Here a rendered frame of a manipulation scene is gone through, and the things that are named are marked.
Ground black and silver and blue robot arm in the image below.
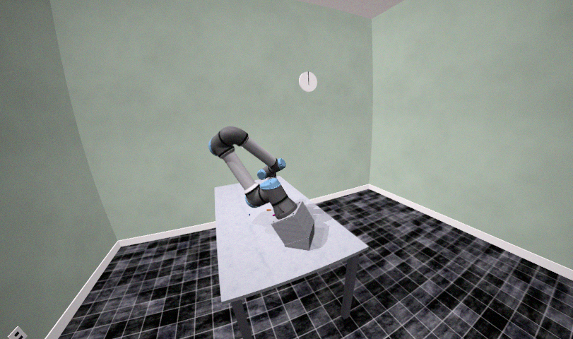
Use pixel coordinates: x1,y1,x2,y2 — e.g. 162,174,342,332
208,126,297,220

